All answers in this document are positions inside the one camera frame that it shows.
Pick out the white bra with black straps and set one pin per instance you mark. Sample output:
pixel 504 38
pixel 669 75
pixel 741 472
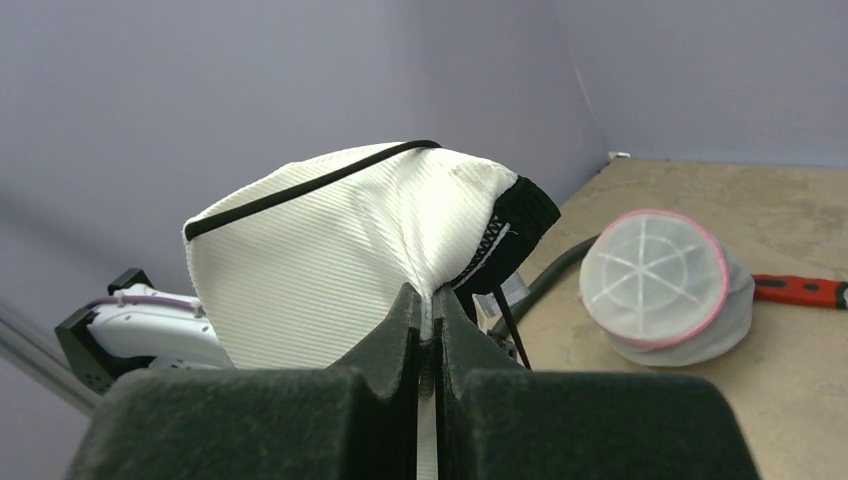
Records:
pixel 296 268

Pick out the pink-trimmed white mesh laundry bag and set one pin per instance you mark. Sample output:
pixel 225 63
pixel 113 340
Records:
pixel 665 291

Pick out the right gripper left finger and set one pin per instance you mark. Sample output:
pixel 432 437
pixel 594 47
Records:
pixel 356 419

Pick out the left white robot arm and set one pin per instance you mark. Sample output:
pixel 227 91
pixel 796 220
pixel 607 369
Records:
pixel 136 326

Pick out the red handled tool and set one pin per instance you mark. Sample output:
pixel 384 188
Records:
pixel 801 291

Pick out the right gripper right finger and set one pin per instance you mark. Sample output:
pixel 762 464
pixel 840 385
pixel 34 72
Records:
pixel 499 420

